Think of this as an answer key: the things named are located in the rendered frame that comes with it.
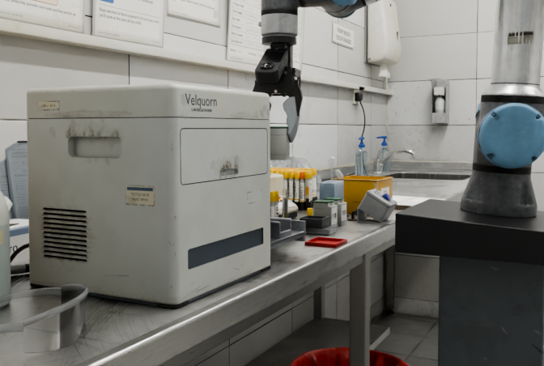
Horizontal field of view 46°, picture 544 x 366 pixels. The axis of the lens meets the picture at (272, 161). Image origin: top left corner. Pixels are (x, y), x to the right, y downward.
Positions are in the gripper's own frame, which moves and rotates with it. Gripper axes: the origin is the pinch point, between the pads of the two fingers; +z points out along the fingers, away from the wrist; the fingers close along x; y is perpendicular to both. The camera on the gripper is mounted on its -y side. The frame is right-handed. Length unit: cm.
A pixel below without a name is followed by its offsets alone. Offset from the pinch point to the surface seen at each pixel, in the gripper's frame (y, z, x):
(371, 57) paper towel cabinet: 223, -39, 1
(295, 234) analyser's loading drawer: -8.0, 18.4, -5.7
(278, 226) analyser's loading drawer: -13.7, 16.1, -3.5
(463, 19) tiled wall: 255, -63, -48
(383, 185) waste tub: 54, 14, -18
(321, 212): 23.4, 18.3, -5.5
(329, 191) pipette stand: 36.3, 14.6, -5.5
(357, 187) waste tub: 51, 15, -11
